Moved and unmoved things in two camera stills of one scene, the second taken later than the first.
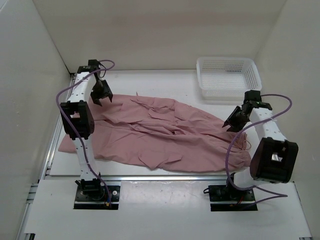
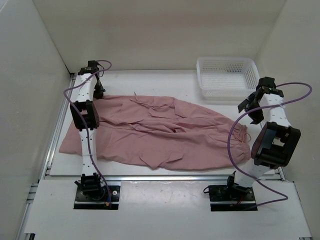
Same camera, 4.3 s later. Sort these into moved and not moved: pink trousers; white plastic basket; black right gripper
Moved: black right gripper
Not moved: white plastic basket; pink trousers
